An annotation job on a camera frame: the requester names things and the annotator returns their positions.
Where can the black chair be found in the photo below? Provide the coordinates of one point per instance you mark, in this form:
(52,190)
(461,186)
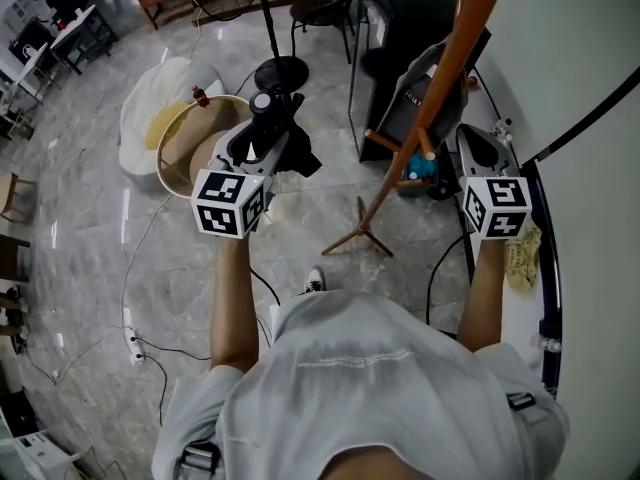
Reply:
(325,8)

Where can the grey hanging garment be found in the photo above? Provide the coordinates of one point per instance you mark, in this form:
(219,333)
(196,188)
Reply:
(415,98)

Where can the white table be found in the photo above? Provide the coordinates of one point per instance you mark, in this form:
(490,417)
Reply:
(75,25)

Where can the small clear bottle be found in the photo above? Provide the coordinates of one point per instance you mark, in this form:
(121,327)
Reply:
(547,344)

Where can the black standing fan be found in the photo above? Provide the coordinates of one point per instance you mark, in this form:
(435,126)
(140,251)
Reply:
(281,70)

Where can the black cabinet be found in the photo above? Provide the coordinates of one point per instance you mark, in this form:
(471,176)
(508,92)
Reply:
(400,23)

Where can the white power strip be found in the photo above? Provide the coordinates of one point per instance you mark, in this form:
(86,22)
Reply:
(135,345)

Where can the brown wooden coat rack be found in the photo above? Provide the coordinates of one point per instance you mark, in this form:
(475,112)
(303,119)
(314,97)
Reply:
(440,83)

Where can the person's white t-shirt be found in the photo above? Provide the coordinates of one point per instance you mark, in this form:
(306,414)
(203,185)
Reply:
(370,393)

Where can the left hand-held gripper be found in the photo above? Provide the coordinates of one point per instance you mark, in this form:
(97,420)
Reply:
(227,203)

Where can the person's left forearm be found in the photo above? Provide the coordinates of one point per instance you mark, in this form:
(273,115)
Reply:
(232,308)

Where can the person's right forearm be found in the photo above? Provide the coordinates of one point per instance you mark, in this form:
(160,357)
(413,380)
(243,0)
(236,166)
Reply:
(482,293)

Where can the small wooden stool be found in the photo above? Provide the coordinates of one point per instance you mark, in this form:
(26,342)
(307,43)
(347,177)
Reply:
(10,193)

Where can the round beige tub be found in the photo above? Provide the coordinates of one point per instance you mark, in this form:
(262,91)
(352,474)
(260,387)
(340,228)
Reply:
(182,138)

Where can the small red bottle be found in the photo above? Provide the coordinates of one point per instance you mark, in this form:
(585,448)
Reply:
(201,97)

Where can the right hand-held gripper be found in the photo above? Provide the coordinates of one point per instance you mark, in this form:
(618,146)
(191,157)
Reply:
(500,208)

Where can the person's white shoe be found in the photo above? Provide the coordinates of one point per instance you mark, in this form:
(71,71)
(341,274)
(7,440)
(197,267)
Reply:
(315,280)

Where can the yellow patterned cloth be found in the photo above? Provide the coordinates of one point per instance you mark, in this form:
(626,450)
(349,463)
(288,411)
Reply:
(522,263)

